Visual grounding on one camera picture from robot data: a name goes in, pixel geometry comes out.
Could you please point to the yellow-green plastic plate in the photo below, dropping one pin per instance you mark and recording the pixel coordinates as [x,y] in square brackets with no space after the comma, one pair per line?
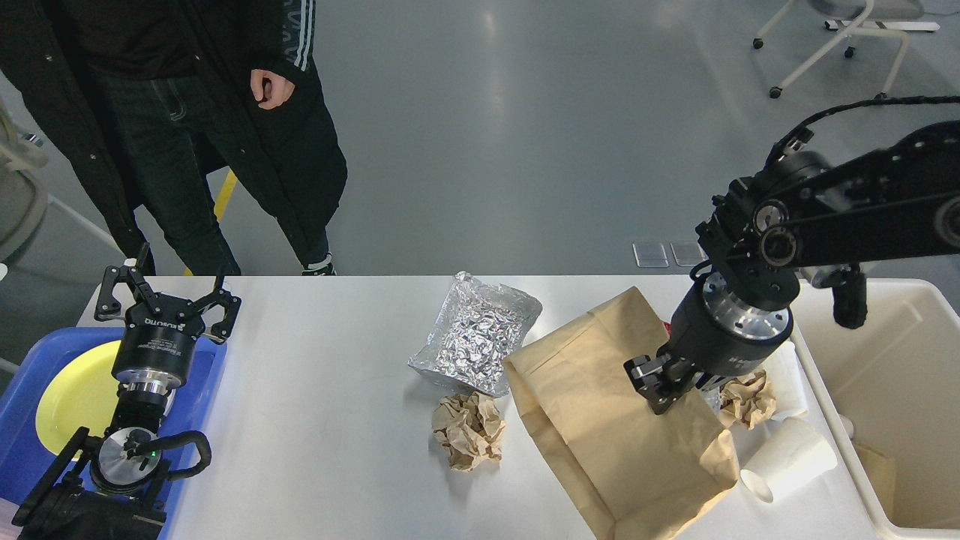
[83,394]

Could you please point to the small crumpled brown paper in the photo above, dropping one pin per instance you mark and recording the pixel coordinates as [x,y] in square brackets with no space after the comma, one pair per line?
[748,401]

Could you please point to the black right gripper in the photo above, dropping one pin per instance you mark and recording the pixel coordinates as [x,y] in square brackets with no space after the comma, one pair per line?
[715,337]

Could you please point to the white office chair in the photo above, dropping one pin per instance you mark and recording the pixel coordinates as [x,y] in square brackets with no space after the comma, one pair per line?
[849,22]

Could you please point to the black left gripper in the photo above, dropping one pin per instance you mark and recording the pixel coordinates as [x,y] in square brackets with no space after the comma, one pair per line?
[157,349]

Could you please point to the blue plastic tray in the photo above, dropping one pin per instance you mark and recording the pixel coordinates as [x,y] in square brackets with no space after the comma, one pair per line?
[24,460]

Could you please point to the person's bare hand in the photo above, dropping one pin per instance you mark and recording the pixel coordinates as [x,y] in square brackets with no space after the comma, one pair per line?
[270,90]

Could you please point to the brown paper bag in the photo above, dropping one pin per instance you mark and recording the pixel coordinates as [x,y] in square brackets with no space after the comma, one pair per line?
[632,474]

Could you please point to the person in black coat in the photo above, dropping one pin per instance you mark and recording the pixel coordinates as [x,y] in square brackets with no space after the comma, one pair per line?
[145,98]

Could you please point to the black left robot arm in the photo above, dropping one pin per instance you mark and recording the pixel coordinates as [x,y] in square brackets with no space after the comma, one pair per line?
[108,486]

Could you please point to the white paper cup lying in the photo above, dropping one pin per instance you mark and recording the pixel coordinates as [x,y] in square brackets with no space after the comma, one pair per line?
[787,461]

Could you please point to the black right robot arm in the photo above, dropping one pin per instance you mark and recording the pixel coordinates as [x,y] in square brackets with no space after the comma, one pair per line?
[800,213]

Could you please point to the foil tray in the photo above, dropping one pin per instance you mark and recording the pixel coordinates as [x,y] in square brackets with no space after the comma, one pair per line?
[478,326]

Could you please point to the white chair leg left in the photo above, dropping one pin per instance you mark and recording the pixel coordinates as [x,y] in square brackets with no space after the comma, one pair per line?
[52,255]

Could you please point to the cream plastic bin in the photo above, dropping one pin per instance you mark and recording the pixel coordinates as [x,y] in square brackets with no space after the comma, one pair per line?
[889,391]

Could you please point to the floor outlet plates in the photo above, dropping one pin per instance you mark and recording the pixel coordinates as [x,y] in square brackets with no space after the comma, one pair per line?
[656,254]

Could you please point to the crumpled brown paper ball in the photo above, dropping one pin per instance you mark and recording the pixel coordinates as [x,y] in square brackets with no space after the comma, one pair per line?
[470,428]

